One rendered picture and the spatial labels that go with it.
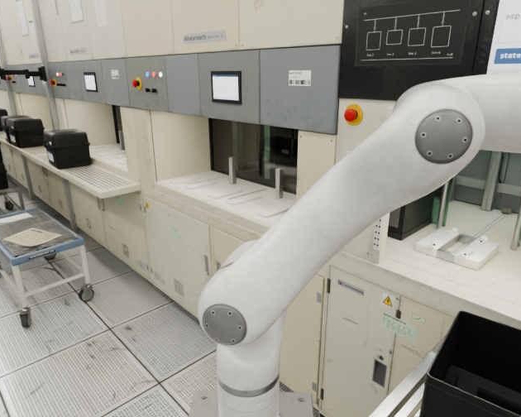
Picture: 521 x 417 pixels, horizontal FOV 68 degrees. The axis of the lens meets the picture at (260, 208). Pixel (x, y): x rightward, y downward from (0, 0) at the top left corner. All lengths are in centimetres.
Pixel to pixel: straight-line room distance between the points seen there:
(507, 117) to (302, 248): 31
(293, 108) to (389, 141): 100
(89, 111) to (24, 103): 151
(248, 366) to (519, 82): 57
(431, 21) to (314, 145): 52
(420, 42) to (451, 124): 75
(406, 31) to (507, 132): 69
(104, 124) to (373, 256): 303
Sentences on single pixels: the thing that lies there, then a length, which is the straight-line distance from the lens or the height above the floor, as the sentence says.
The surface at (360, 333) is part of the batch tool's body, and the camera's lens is 153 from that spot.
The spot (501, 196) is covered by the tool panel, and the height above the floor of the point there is 93.
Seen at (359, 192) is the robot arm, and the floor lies 133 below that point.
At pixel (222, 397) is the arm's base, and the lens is 79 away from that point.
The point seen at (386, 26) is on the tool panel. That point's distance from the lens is 124.
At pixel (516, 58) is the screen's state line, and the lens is 111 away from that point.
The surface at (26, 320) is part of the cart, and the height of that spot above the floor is 7.
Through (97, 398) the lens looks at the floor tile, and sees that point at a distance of 222.
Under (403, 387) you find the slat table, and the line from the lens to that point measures 108.
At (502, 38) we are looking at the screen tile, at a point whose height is 155.
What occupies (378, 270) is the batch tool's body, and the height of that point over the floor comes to 85.
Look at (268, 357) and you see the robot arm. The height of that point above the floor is 101.
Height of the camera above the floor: 148
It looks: 20 degrees down
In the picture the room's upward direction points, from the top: straight up
